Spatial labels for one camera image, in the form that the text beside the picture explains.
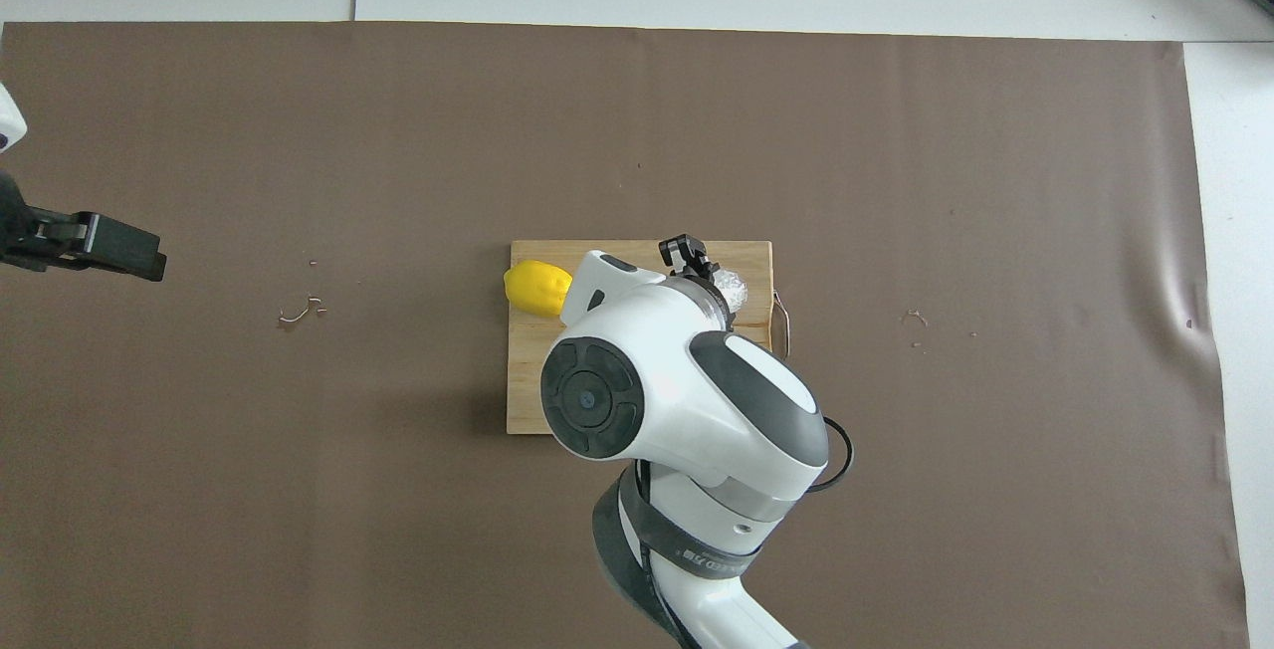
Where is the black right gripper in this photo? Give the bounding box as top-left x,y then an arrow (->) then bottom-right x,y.
658,233 -> 724,286

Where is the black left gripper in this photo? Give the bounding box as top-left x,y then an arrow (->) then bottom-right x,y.
0,169 -> 168,283

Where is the clear textured glass cup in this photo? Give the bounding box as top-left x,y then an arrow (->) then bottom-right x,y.
709,269 -> 749,314

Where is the yellow lemon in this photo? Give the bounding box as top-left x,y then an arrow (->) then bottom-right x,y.
503,259 -> 575,320

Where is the wooden cutting board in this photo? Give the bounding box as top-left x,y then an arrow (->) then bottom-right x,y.
506,239 -> 792,436

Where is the brown paper table mat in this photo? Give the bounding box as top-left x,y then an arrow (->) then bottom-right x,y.
0,20 -> 1250,649

